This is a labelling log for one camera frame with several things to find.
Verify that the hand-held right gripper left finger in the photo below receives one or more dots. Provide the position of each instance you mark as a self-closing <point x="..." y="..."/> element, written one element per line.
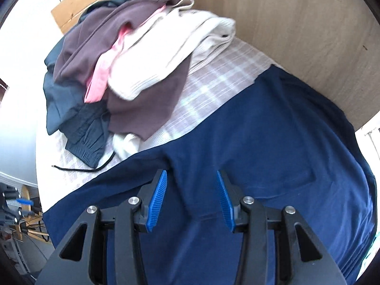
<point x="157" y="199"/>

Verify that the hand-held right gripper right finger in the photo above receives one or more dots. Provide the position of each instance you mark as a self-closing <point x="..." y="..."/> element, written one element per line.
<point x="225" y="202"/>

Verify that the navy blue pants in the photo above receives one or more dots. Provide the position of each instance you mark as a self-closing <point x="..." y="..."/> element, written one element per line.
<point x="252" y="142"/>

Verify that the small white cloth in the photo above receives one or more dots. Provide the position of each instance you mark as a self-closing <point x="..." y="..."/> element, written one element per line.
<point x="124" y="147"/>

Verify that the plaid bed sheet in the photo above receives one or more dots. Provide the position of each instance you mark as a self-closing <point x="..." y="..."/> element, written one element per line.
<point x="213" y="95"/>

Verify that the pink garment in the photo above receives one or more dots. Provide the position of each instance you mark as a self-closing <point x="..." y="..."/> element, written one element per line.
<point x="101" y="74"/>

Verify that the dark teal garment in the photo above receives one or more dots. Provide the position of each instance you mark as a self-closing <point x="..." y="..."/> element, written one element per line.
<point x="56" y="95"/>

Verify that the cream knit sweater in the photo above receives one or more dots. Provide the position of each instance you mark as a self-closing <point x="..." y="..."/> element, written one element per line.
<point x="166" y="44"/>

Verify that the plywood panel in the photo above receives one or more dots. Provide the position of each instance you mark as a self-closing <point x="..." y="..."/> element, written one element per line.
<point x="297" y="20"/>

